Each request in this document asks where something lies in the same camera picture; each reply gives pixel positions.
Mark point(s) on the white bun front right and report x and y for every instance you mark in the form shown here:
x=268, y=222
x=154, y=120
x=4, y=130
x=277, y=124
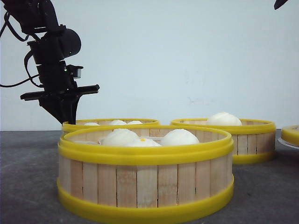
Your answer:
x=179, y=137

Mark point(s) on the yellow woven bamboo steamer lid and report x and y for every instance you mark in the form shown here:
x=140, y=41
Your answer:
x=290, y=134

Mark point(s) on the bamboo steamer basket single bun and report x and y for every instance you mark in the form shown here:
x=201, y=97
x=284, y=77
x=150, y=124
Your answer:
x=254, y=139

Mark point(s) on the white bun rear middle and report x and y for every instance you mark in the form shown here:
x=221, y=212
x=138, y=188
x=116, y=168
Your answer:
x=117, y=122

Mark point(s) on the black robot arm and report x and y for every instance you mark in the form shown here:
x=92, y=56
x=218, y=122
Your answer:
x=52, y=43

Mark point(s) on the bamboo steamer basket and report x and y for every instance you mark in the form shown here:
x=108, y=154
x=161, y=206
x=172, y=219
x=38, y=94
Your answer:
x=145, y=185
x=68, y=128

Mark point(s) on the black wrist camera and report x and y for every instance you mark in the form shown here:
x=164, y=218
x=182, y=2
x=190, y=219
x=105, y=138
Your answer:
x=74, y=71

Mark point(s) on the white steamed bun single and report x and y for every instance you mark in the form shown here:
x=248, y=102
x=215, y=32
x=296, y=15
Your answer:
x=224, y=119

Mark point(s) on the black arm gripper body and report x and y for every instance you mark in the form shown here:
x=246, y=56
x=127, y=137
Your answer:
x=57, y=82

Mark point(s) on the white bun rear right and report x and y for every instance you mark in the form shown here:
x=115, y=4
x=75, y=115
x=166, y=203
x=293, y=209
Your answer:
x=134, y=122

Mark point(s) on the white plate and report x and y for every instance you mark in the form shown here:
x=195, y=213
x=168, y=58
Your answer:
x=287, y=144

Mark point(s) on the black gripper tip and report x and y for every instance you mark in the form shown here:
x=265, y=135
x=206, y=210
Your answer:
x=279, y=3

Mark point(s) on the white bun with yellow dot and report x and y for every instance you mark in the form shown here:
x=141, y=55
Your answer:
x=143, y=142

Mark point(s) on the white bun rear left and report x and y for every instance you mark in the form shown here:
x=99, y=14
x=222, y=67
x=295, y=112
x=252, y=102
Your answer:
x=91, y=124

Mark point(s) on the white bun front left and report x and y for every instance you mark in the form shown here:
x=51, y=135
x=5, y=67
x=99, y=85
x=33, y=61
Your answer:
x=119, y=137

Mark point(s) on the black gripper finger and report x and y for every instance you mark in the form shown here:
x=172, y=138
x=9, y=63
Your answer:
x=57, y=107
x=73, y=104

